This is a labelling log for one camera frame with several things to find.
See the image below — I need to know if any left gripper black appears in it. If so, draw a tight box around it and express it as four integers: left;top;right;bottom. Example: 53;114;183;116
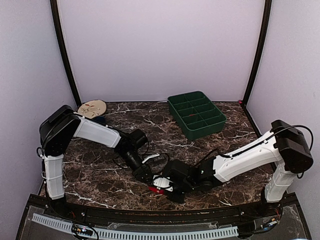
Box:
117;149;153;185

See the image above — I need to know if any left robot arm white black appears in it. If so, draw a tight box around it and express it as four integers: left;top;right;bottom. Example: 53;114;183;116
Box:
37;105;154;218

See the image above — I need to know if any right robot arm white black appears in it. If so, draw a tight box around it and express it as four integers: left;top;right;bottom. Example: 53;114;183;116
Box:
152;119;314;217

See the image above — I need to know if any green compartment tray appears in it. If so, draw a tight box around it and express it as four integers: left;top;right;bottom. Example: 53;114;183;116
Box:
167;91;227;141

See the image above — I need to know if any dark blue cup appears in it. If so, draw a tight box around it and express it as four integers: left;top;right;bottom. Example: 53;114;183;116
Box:
93;116;106;125

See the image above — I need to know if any beige floral plate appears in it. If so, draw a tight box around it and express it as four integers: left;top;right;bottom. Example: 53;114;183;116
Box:
77;99;107;119

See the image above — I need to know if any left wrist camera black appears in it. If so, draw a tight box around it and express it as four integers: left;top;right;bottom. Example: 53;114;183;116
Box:
129;129;148;149

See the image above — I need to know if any white slotted cable duct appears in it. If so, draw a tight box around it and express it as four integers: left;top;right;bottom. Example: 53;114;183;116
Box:
31;213;239;240

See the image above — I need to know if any black front rail base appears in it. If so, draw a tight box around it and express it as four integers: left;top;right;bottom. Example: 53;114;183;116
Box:
16;193;312;240

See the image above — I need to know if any left black frame post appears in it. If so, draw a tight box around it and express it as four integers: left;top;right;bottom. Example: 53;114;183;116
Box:
49;0;82;107

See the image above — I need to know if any black frame post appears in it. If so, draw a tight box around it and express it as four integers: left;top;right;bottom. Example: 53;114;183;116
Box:
242;0;273;108
49;0;82;107

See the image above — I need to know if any right black frame post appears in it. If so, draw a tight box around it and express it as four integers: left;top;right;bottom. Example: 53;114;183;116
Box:
242;0;273;108

